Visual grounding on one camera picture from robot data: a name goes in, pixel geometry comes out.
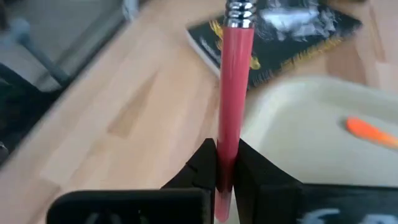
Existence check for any black paperback book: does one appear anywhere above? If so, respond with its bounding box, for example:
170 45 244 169
185 0 363 90

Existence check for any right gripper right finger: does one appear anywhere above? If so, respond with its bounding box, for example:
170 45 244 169
233 138 398 224

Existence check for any beige plastic tray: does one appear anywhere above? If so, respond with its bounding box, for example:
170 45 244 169
239 74 398 187

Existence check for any black aluminium frame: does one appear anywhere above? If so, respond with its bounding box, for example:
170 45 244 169
0 12 134 169

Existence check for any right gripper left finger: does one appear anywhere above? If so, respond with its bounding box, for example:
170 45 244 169
46 138 218 224

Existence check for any pink-handled metal fork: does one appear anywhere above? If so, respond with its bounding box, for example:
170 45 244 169
214 0 259 223

